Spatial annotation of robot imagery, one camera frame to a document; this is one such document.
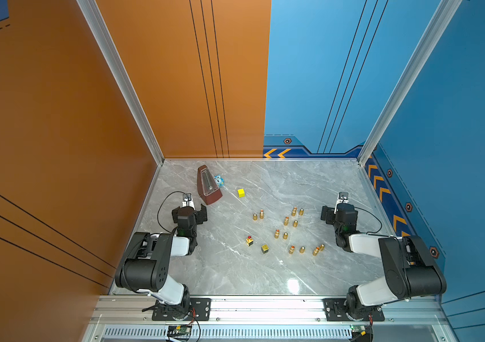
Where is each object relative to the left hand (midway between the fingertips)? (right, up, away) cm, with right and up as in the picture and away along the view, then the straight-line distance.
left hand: (191, 203), depth 95 cm
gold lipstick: (+32, -5, 0) cm, 32 cm away
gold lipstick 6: (+53, -18, -10) cm, 57 cm away
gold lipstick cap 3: (+46, -8, -2) cm, 47 cm away
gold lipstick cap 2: (+50, -4, +2) cm, 50 cm away
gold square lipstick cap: (+32, -17, -10) cm, 38 cm away
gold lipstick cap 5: (+47, -18, -9) cm, 51 cm away
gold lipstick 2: (+46, -4, +1) cm, 47 cm away
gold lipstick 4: (+38, -12, -6) cm, 40 cm away
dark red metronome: (+7, +7, +2) cm, 10 cm away
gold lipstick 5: (+43, -17, -10) cm, 48 cm away
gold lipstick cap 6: (+56, -17, -8) cm, 59 cm away
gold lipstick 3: (+42, -8, -2) cm, 43 cm away
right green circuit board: (+64, -40, -22) cm, 79 cm away
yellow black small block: (+26, -14, -9) cm, 31 cm away
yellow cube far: (+22, +4, +8) cm, 24 cm away
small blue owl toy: (+10, +10, +14) cm, 20 cm away
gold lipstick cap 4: (+41, -13, -6) cm, 44 cm away
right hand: (+65, -2, 0) cm, 65 cm away
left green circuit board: (+2, -41, -23) cm, 47 cm away
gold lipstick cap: (+29, -6, 0) cm, 29 cm away
